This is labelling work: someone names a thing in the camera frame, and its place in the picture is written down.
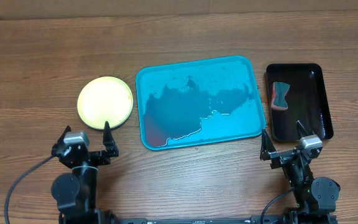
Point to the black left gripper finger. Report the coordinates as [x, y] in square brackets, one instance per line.
[61, 138]
[109, 142]

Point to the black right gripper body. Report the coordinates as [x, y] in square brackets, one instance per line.
[281, 157]

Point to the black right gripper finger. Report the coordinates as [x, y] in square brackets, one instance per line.
[267, 148]
[301, 130]

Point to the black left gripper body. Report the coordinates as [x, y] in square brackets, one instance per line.
[97, 158]

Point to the yellow plate ketchup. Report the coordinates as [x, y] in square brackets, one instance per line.
[105, 99]

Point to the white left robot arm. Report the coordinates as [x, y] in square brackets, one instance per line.
[76, 192]

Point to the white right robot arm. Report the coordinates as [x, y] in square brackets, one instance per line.
[315, 197]

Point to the black water tray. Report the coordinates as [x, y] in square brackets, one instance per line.
[306, 98]

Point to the teal plastic tray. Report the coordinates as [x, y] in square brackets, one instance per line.
[200, 102]

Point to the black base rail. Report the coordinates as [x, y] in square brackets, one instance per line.
[255, 219]

